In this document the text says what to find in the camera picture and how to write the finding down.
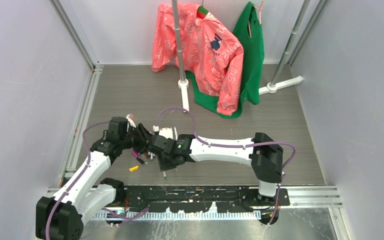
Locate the black pen cap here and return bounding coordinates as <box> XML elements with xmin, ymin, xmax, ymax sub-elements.
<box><xmin>136</xmin><ymin>157</ymin><xmax>145</xmax><ymax>165</ymax></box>

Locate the yellow pen cap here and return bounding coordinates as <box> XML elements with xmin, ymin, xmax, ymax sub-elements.
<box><xmin>129</xmin><ymin>165</ymin><xmax>139</xmax><ymax>172</ymax></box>

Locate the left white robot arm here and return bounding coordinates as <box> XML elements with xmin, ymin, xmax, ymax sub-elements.
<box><xmin>35</xmin><ymin>116</ymin><xmax>152</xmax><ymax>240</ymax></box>

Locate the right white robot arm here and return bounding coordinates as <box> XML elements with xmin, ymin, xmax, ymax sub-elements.
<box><xmin>147</xmin><ymin>132</ymin><xmax>284</xmax><ymax>206</ymax></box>

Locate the left rack pole with foot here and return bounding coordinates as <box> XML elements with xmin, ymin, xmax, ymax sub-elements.
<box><xmin>171</xmin><ymin>0</ymin><xmax>190</xmax><ymax>113</ymax></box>

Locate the rack pole with foot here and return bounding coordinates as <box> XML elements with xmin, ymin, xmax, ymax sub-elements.
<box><xmin>258</xmin><ymin>0</ymin><xmax>310</xmax><ymax>96</ymax></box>
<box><xmin>171</xmin><ymin>0</ymin><xmax>190</xmax><ymax>113</ymax></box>

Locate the pink patterned jacket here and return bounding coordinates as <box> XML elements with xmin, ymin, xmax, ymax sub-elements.
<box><xmin>151</xmin><ymin>3</ymin><xmax>244</xmax><ymax>116</ymax></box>

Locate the right rack pole with foot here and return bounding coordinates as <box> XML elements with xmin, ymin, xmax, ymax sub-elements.
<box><xmin>258</xmin><ymin>0</ymin><xmax>310</xmax><ymax>96</ymax></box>

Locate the green garment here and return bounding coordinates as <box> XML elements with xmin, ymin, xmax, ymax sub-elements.
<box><xmin>185</xmin><ymin>1</ymin><xmax>265</xmax><ymax>120</ymax></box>

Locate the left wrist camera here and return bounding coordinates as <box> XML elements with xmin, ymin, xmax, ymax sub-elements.
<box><xmin>126</xmin><ymin>113</ymin><xmax>137</xmax><ymax>128</ymax></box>

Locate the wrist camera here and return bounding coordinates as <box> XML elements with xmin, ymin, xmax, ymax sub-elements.
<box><xmin>126</xmin><ymin>113</ymin><xmax>137</xmax><ymax>128</ymax></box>
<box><xmin>152</xmin><ymin>125</ymin><xmax>178</xmax><ymax>140</ymax></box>

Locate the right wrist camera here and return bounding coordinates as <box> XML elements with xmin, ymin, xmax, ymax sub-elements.
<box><xmin>152</xmin><ymin>125</ymin><xmax>178</xmax><ymax>140</ymax></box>

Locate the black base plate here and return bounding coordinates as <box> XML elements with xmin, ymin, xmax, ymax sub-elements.
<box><xmin>106</xmin><ymin>185</ymin><xmax>291</xmax><ymax>214</ymax></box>

